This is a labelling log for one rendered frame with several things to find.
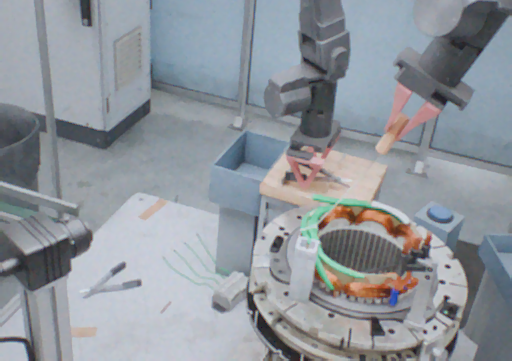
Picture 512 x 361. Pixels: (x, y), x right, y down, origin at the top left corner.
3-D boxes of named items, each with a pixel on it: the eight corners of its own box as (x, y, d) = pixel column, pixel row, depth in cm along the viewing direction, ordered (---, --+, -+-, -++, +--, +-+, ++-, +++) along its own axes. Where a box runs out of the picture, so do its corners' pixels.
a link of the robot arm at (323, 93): (345, 74, 109) (325, 62, 112) (312, 83, 105) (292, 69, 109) (341, 111, 112) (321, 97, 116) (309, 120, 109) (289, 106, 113)
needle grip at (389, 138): (376, 153, 86) (401, 117, 83) (373, 145, 87) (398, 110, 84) (386, 156, 86) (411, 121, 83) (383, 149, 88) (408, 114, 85)
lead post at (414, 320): (421, 333, 86) (441, 266, 80) (402, 326, 87) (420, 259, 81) (424, 325, 88) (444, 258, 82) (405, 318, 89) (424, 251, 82)
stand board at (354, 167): (258, 194, 121) (260, 183, 120) (293, 149, 136) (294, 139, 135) (362, 225, 115) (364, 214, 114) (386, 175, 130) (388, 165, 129)
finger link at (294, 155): (282, 189, 117) (285, 145, 112) (295, 169, 122) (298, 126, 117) (317, 199, 115) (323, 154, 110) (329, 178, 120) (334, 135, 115)
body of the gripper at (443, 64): (459, 115, 77) (499, 65, 74) (388, 68, 79) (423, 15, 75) (466, 101, 83) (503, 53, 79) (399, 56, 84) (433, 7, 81)
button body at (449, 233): (418, 331, 130) (448, 232, 117) (388, 313, 134) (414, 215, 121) (434, 314, 135) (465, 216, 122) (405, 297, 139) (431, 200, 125)
